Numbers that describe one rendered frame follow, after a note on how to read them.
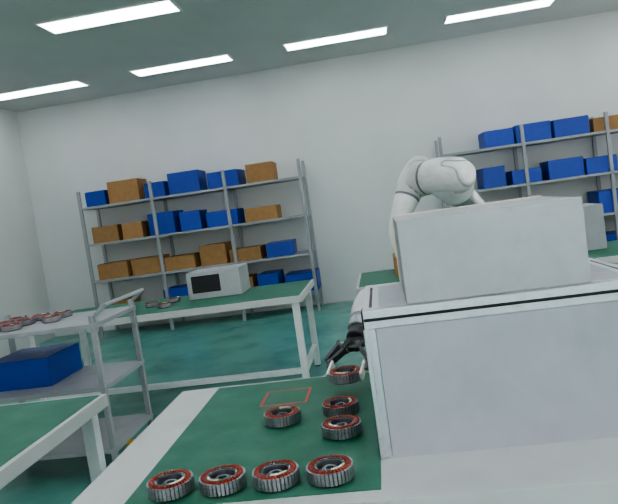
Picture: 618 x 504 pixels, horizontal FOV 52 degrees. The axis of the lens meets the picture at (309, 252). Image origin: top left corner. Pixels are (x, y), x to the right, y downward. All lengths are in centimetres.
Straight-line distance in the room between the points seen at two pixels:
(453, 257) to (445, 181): 84
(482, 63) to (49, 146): 612
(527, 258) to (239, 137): 752
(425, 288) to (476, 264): 13
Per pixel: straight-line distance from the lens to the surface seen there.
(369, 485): 150
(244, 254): 832
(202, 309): 474
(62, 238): 976
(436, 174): 236
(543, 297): 156
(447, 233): 153
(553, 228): 157
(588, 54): 923
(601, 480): 149
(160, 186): 857
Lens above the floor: 139
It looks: 4 degrees down
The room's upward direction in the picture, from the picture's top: 8 degrees counter-clockwise
